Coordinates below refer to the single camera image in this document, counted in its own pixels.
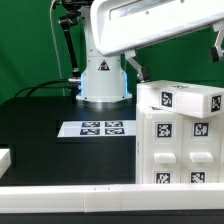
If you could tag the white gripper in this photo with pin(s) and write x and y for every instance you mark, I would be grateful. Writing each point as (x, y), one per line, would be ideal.
(123, 25)

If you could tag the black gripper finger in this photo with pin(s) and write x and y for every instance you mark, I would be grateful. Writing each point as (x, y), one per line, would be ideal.
(217, 52)

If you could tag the white cabinet top box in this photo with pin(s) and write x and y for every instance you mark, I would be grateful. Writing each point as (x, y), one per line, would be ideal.
(195, 100)

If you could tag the white cabinet door panel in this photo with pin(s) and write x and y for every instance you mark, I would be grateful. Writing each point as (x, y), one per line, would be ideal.
(162, 146)
(201, 149)

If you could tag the white cabinet body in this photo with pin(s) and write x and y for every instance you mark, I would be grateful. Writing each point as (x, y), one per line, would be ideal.
(140, 114)

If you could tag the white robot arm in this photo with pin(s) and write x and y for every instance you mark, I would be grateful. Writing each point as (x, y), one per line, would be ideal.
(116, 82)

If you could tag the white marker base plate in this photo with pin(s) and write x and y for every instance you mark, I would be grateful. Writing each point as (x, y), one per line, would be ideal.
(74, 129)

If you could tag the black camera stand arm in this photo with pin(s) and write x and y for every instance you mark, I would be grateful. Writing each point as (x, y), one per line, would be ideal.
(70, 33)

